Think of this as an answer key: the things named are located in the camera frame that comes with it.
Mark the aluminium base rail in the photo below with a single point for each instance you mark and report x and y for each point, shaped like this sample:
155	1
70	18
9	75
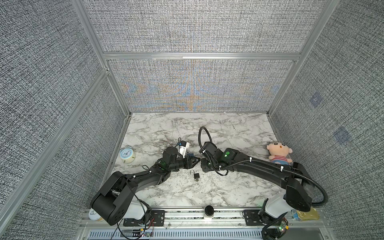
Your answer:
180	224

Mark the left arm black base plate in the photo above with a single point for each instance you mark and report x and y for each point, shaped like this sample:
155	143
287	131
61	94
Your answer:
147	218

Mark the gold sardine tin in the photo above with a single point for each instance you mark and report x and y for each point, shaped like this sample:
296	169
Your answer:
313	214

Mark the black knob on rail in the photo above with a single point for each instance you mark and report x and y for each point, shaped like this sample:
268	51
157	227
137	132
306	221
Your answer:
209	212

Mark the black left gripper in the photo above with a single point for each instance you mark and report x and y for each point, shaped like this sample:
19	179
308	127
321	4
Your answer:
188	163

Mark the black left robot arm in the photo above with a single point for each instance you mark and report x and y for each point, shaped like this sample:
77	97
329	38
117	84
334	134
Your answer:
113	199

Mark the pink plush doll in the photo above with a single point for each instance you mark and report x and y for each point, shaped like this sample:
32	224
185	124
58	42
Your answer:
279	153

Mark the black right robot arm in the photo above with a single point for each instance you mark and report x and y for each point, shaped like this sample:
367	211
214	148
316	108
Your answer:
294	179

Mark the small black padlock front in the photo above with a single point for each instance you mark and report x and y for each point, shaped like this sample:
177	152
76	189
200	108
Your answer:
195	175

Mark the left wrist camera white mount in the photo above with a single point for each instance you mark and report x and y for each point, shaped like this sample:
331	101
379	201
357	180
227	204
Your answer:
183	147

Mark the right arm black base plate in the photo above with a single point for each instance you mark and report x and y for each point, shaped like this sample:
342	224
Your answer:
254	218

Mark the small blue alarm clock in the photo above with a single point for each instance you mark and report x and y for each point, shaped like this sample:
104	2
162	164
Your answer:
127	155

